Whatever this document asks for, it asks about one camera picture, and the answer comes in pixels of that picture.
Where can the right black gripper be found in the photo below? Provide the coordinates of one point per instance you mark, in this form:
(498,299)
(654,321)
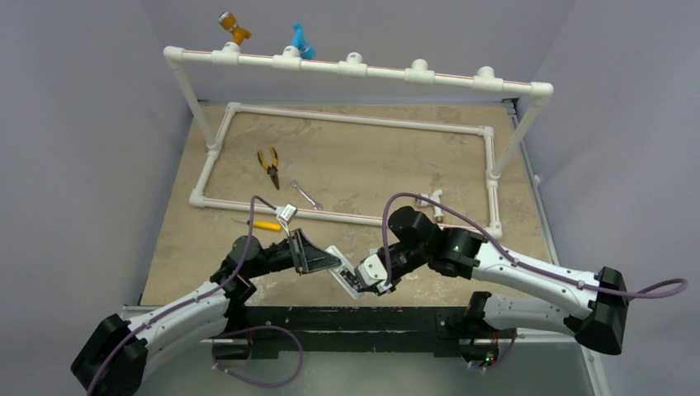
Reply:
(357,278)

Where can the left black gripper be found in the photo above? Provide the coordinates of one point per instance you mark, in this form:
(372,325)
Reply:
(309,258)

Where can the white remote control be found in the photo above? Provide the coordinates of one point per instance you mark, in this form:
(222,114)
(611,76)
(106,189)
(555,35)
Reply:
(344,273)

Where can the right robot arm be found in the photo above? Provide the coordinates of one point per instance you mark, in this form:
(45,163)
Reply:
(589,306)

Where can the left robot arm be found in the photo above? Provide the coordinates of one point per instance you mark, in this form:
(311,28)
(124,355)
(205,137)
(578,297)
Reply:
(122,352)

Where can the silver open-end wrench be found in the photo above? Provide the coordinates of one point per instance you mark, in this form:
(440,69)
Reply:
(316,205)

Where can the white PVC tap fitting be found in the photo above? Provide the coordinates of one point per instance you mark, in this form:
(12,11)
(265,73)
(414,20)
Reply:
(431,200)

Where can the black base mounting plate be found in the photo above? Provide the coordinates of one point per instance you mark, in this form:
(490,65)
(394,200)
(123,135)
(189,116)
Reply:
(264,332)

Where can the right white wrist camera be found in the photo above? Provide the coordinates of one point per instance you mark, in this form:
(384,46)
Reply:
(372,276)

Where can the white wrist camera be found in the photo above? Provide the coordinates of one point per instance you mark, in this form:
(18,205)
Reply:
(372,276)
(284,216)

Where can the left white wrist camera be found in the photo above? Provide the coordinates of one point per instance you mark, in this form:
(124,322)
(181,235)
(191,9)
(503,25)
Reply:
(284,216)

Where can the yellow handled screwdriver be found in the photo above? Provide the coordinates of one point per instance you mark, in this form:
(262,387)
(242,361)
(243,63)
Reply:
(275,227)

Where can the yellow handled pliers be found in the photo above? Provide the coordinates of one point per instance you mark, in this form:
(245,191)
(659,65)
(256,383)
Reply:
(271,168)

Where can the aluminium extrusion rail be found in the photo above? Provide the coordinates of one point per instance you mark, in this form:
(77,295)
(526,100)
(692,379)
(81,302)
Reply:
(488,316)

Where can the white PVC pipe frame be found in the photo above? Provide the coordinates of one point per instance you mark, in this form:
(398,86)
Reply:
(353,66)

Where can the blue hose nozzle fitting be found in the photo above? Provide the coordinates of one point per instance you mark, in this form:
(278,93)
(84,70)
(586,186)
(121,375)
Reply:
(305,48)

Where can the orange hose nozzle fitting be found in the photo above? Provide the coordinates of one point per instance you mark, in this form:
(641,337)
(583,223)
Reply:
(229,23)

